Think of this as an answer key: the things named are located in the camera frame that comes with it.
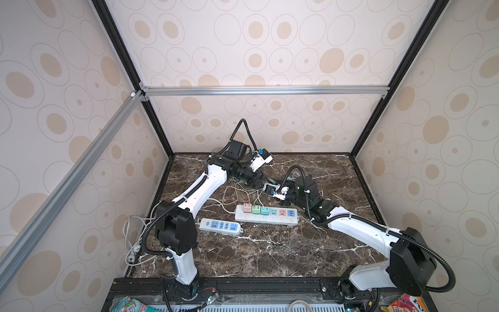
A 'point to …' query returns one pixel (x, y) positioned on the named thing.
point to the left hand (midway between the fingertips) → (273, 179)
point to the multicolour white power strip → (249, 214)
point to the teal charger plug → (265, 210)
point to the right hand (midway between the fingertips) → (283, 179)
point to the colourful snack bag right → (405, 303)
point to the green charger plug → (256, 209)
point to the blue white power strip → (220, 225)
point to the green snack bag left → (127, 304)
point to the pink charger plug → (247, 208)
